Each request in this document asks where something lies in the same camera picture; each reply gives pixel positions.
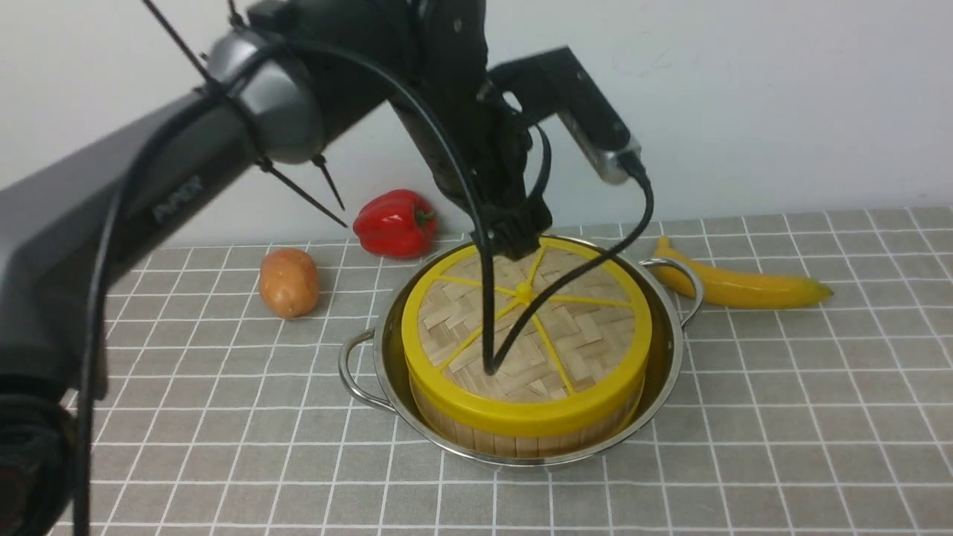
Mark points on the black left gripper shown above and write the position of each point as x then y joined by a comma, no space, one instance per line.
494,142

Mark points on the yellow bamboo steamer lid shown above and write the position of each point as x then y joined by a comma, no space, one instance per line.
598,328

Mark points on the yellow bamboo steamer basket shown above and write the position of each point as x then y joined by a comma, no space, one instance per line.
526,430

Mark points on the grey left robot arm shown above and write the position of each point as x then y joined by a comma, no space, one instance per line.
279,87

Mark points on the stainless steel pot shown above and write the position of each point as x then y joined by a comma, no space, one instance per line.
372,365

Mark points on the red bell pepper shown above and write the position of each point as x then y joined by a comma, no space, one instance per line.
400,224

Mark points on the brown potato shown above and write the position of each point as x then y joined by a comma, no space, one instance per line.
289,283

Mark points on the yellow banana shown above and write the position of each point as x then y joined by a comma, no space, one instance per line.
749,290

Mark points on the grey checked tablecloth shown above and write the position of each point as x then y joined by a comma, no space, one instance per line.
222,420

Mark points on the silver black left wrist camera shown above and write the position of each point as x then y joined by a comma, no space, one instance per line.
554,83

